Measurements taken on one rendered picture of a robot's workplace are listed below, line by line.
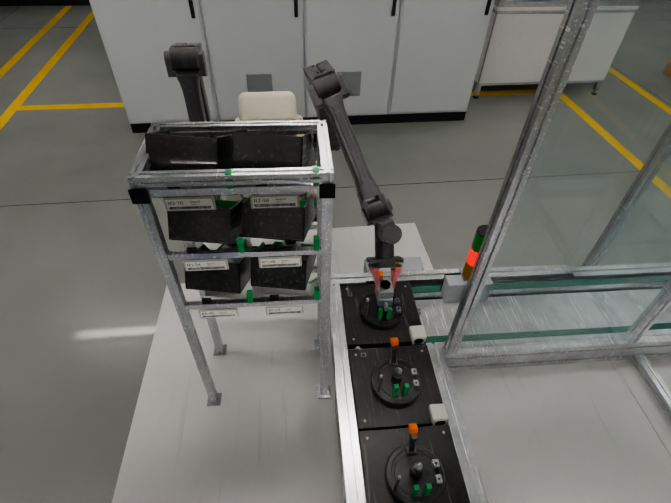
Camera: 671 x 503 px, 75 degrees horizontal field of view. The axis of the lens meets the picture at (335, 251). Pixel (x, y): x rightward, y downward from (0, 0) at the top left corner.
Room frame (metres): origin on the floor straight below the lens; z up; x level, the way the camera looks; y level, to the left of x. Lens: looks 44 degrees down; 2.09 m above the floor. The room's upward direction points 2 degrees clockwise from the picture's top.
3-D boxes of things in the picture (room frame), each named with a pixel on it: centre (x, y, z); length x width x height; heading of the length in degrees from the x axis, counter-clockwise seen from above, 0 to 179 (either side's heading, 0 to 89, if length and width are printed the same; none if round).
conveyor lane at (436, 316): (0.88, -0.46, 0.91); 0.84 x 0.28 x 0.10; 96
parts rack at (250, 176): (0.71, 0.19, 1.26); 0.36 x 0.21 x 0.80; 96
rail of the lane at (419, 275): (1.05, -0.41, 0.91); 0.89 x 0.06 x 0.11; 96
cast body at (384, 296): (0.86, -0.16, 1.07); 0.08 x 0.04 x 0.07; 7
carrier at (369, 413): (0.62, -0.18, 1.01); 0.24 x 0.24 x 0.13; 6
